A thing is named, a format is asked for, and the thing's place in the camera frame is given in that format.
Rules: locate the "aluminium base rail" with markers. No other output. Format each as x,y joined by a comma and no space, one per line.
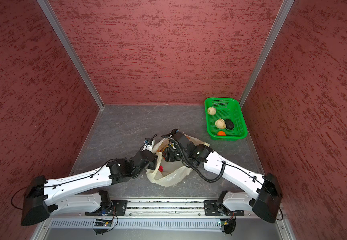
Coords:
135,207

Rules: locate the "red pepper fruit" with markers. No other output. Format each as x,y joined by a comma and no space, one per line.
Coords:
160,168

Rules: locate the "black avocado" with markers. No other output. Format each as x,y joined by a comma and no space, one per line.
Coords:
229,124

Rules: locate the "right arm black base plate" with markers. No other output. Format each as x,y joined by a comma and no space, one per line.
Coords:
213,208

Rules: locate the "right controller board with wires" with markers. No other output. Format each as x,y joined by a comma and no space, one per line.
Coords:
227,226

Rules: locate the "orange fruit in basket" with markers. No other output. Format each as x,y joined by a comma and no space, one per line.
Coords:
221,133

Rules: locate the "aluminium corner post right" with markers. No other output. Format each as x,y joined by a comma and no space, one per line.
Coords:
270,40

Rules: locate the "aluminium corner post left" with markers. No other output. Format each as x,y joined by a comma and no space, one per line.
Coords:
62,36

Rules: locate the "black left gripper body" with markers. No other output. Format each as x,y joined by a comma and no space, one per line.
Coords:
152,165

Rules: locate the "perforated cable duct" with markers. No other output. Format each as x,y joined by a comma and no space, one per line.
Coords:
150,224

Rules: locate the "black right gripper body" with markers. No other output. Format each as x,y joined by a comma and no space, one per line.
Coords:
173,155

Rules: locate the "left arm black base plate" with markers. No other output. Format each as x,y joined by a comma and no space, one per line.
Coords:
112,208

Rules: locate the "green plastic basket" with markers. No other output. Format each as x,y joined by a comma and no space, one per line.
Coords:
224,119

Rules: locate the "translucent yellow plastic bag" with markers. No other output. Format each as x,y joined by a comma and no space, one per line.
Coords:
173,172

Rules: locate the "aluminium corner post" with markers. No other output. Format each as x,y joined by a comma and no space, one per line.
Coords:
270,40
62,36

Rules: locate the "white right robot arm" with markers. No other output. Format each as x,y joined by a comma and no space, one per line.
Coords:
263,193

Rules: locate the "beige round fruit in basket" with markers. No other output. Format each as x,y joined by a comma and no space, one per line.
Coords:
211,111

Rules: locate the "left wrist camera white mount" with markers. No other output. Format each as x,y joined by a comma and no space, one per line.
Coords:
148,144

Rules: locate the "beige round fruit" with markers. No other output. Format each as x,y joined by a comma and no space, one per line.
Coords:
211,111
220,124

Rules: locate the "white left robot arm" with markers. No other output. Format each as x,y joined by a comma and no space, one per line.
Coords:
41,196

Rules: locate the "controller board with wires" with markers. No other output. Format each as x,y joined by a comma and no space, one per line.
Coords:
103,222
227,226

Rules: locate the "left controller board with wires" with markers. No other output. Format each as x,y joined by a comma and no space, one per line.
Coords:
103,222

